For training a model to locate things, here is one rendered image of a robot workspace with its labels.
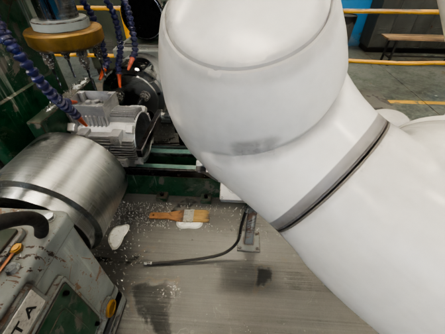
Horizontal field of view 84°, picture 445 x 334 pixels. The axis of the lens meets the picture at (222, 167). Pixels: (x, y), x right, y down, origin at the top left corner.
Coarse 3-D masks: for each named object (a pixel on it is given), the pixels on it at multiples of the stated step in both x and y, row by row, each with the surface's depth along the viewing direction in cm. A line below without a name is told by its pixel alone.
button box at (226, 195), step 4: (220, 184) 59; (220, 188) 58; (224, 188) 58; (220, 192) 57; (224, 192) 57; (228, 192) 57; (232, 192) 57; (220, 196) 57; (224, 196) 57; (228, 196) 57; (232, 196) 57; (236, 196) 57; (220, 200) 58; (224, 200) 57; (228, 200) 57; (232, 200) 57; (236, 200) 57; (240, 200) 57
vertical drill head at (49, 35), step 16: (32, 0) 55; (48, 0) 55; (64, 0) 56; (48, 16) 56; (64, 16) 58; (80, 16) 62; (32, 32) 58; (48, 32) 57; (64, 32) 58; (80, 32) 58; (96, 32) 61; (32, 48) 59; (48, 48) 57; (64, 48) 57; (80, 48) 59; (96, 48) 68; (48, 64) 64
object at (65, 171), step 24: (48, 144) 53; (72, 144) 54; (96, 144) 58; (24, 168) 47; (48, 168) 48; (72, 168) 51; (96, 168) 55; (120, 168) 61; (0, 192) 44; (24, 192) 45; (48, 192) 46; (72, 192) 48; (96, 192) 52; (120, 192) 61; (72, 216) 47; (96, 216) 51; (96, 240) 56
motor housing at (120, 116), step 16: (112, 112) 75; (128, 112) 76; (144, 112) 82; (80, 128) 75; (96, 128) 75; (112, 128) 75; (144, 128) 89; (112, 144) 75; (128, 144) 74; (144, 160) 85
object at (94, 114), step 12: (72, 96) 75; (84, 96) 78; (96, 96) 79; (108, 96) 77; (84, 108) 71; (96, 108) 71; (108, 108) 74; (72, 120) 74; (84, 120) 74; (96, 120) 73; (108, 120) 74
